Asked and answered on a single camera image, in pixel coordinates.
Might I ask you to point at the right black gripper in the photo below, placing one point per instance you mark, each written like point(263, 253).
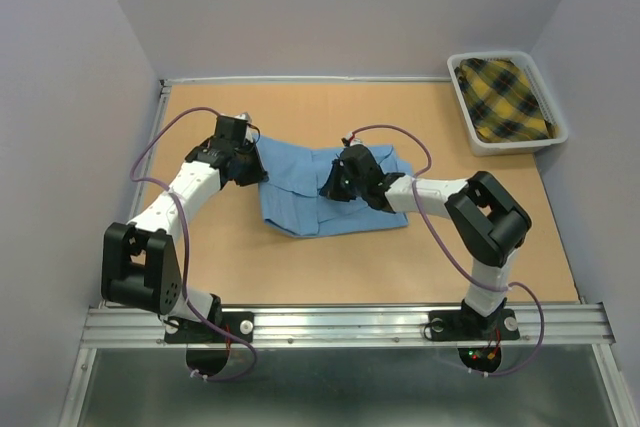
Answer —
point(330, 187)

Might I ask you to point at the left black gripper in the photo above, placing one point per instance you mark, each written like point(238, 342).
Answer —
point(258, 174)

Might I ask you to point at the light blue long sleeve shirt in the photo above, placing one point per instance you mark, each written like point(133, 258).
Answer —
point(291, 202)

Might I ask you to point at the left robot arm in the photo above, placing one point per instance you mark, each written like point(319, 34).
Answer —
point(140, 265)

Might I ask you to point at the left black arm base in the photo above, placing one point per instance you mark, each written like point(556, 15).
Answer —
point(180, 331)

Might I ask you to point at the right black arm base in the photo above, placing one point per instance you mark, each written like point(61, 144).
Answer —
point(466, 325)

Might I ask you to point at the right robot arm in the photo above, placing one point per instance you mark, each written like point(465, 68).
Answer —
point(491, 224)

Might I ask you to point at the yellow plaid shirt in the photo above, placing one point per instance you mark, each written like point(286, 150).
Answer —
point(500, 102)

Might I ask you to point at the white plastic basket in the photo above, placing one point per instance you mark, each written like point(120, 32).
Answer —
point(550, 109)

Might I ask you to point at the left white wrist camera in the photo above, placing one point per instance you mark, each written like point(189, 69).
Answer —
point(246, 118)

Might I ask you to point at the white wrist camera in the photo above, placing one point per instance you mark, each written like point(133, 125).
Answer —
point(350, 139)
point(246, 118)

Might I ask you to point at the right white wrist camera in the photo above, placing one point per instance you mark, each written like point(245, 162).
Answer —
point(350, 139)

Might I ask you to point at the aluminium mounting rail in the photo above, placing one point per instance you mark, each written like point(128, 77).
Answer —
point(346, 326)

